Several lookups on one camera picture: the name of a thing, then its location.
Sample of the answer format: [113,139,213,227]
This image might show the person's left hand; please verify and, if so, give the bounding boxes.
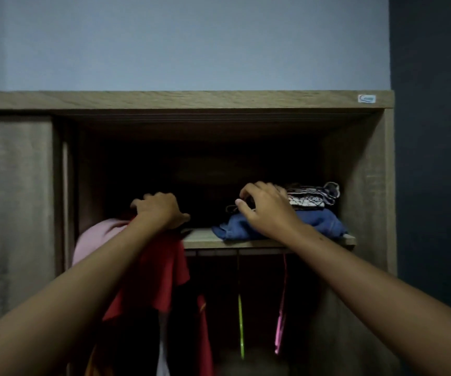
[130,192,191,231]

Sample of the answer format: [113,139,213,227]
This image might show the person's right hand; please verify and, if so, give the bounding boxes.
[235,182,308,243]

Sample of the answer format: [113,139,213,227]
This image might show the blue jeans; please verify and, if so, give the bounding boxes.
[211,209,348,242]

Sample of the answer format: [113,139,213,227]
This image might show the black white patterned clothes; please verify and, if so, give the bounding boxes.
[225,182,342,214]

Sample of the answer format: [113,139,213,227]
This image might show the red polo shirt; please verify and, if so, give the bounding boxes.
[102,217,191,322]

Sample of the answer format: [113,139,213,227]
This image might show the pink polo shirt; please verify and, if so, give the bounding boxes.
[71,218,132,267]

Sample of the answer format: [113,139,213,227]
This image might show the pink plastic hanger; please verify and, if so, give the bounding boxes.
[274,254,288,356]

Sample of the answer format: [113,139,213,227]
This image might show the green plastic hanger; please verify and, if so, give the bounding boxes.
[236,250,246,361]

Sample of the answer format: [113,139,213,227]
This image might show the person's left forearm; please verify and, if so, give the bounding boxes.
[0,221,163,376]

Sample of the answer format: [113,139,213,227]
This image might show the person's right forearm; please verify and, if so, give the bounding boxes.
[284,225,451,376]

